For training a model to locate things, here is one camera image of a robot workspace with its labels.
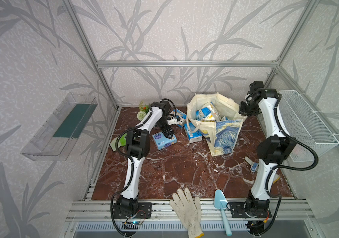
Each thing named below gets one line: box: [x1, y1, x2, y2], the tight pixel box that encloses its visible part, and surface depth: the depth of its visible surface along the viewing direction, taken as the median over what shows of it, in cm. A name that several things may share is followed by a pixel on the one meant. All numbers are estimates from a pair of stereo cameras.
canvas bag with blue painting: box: [186, 92, 248, 157], surface depth 90 cm
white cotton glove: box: [169, 187, 205, 238], surface depth 74 cm
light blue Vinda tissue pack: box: [152, 131, 177, 151], surface depth 96 cm
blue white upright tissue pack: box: [183, 121, 203, 144], surface depth 98 cm
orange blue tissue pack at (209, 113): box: [195, 101, 221, 122], surface depth 93 cm
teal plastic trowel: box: [213, 189, 232, 237], surface depth 77 cm
